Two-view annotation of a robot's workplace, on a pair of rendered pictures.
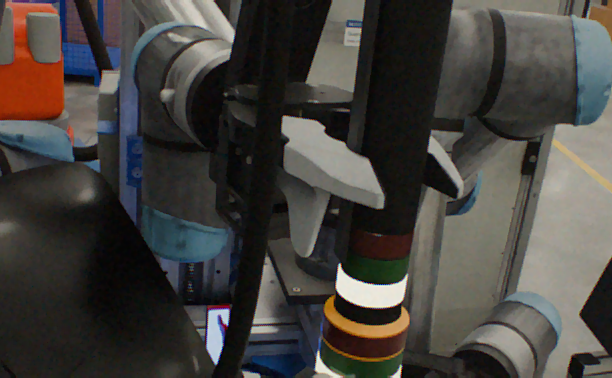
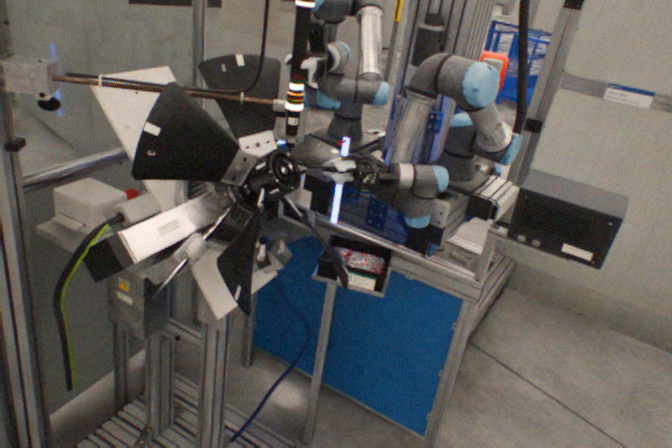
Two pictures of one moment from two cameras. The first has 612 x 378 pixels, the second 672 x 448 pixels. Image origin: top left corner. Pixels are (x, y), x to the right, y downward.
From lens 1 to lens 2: 121 cm
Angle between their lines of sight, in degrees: 41
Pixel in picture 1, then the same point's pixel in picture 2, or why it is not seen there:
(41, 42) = not seen: hidden behind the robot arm
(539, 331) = (425, 172)
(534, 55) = (449, 72)
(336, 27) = (600, 86)
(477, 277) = not seen: outside the picture
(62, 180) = (269, 60)
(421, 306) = (397, 154)
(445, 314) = (648, 314)
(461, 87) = (425, 79)
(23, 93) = not seen: hidden behind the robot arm
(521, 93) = (444, 85)
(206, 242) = (326, 101)
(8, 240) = (251, 63)
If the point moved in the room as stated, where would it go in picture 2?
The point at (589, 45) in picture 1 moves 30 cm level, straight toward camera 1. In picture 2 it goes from (471, 72) to (371, 66)
